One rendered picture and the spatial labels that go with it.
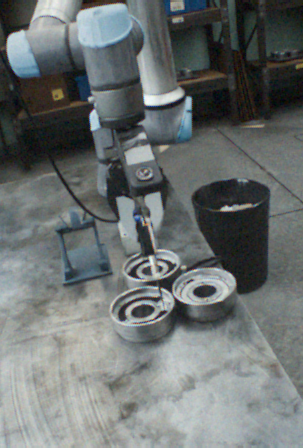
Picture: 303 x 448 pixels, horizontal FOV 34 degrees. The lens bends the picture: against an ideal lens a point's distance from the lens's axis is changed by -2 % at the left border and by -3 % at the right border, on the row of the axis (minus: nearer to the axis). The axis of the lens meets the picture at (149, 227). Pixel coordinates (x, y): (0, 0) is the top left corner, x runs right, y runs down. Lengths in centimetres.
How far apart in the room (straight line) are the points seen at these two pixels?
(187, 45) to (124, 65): 418
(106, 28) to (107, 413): 52
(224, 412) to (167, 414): 7
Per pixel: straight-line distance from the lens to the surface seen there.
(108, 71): 72
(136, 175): 69
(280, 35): 519
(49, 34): 85
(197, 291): 86
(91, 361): 80
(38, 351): 85
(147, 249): 80
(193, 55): 492
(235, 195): 232
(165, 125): 125
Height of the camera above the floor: 131
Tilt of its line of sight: 27 degrees down
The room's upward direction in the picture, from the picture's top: 10 degrees counter-clockwise
